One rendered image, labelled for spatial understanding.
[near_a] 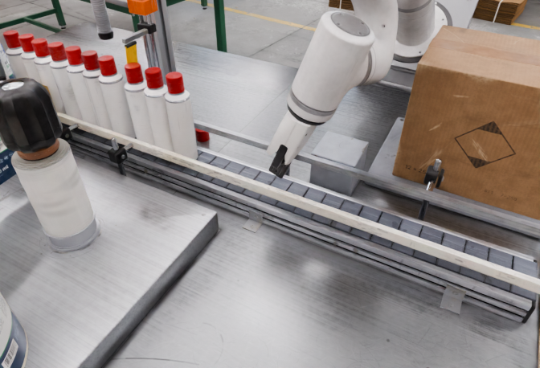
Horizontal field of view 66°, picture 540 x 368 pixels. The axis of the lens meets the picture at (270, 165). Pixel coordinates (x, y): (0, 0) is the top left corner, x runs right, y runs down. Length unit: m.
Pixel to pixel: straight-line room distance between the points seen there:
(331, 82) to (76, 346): 0.53
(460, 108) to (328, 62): 0.33
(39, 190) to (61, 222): 0.07
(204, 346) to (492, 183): 0.63
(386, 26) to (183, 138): 0.46
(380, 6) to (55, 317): 0.67
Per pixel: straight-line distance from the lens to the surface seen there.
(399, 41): 1.37
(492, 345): 0.78
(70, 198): 0.75
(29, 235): 0.88
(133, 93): 0.92
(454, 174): 0.94
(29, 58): 1.17
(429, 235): 0.82
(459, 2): 1.46
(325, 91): 0.64
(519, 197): 0.96
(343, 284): 0.77
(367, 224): 0.76
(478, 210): 0.78
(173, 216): 0.82
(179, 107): 0.86
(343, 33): 0.60
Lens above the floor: 1.44
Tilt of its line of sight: 38 degrees down
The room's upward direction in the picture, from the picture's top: straight up
